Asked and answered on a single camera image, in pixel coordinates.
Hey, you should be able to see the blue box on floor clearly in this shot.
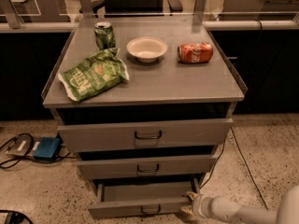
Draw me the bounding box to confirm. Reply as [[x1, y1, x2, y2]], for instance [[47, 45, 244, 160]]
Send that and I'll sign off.
[[33, 137, 61, 161]]

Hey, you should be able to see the grey middle drawer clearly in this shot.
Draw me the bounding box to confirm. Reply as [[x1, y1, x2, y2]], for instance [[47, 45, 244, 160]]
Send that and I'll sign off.
[[77, 155, 216, 179]]

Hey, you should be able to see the white bowl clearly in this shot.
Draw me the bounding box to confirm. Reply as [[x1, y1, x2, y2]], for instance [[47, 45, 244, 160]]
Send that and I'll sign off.
[[126, 36, 168, 63]]

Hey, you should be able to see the grey drawer cabinet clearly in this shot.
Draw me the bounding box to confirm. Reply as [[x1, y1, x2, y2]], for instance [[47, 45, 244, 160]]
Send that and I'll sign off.
[[41, 15, 249, 203]]

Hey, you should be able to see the black cable on left floor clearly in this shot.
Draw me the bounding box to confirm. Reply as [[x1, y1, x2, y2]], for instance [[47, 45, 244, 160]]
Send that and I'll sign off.
[[0, 133, 73, 170]]

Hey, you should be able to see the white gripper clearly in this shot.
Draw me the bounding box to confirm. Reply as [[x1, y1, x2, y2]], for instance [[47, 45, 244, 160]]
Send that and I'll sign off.
[[181, 191, 211, 222]]

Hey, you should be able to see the green chip bag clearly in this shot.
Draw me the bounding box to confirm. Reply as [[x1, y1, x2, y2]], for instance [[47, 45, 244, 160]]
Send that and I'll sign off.
[[58, 48, 129, 102]]

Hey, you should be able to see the black floor cable right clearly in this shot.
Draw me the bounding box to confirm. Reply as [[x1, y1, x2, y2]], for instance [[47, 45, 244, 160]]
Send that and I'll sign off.
[[199, 128, 269, 211]]

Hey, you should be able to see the grey bottom drawer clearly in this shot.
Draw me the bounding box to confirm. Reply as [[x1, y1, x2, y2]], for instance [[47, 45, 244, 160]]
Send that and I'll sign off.
[[88, 176, 199, 218]]

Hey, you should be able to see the grey desk background left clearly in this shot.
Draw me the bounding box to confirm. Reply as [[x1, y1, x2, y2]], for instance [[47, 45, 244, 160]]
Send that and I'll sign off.
[[10, 0, 70, 22]]

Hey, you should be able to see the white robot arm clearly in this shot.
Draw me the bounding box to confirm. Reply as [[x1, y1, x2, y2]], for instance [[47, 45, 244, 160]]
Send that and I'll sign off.
[[181, 186, 299, 224]]

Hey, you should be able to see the grey desk background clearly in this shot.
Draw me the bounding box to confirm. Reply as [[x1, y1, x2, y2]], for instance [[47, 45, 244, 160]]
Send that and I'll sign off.
[[10, 0, 70, 22], [220, 0, 299, 21]]

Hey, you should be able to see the grey drawer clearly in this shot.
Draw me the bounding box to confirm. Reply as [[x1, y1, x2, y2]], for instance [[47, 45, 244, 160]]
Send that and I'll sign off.
[[88, 176, 199, 218], [58, 119, 233, 152], [77, 155, 216, 179]]

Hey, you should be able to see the orange coca-cola can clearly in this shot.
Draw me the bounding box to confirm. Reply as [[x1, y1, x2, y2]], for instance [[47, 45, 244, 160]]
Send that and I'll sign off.
[[178, 43, 213, 63]]

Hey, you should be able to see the dark object bottom left corner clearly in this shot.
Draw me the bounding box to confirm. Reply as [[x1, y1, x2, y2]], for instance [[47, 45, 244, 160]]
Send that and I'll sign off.
[[0, 210, 34, 224]]

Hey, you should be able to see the grey top drawer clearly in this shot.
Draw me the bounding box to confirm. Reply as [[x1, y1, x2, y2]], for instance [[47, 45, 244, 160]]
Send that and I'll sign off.
[[58, 119, 233, 152]]

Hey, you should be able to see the green soda can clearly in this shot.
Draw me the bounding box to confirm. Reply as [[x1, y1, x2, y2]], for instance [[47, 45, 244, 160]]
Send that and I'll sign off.
[[94, 21, 116, 49]]

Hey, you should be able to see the grey flat device on floor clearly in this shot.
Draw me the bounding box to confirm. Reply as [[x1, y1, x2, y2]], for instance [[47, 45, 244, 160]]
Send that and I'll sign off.
[[6, 136, 40, 157]]

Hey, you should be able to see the grey desk background right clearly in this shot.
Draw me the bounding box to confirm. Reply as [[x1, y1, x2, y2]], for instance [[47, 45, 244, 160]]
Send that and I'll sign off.
[[220, 0, 299, 21]]

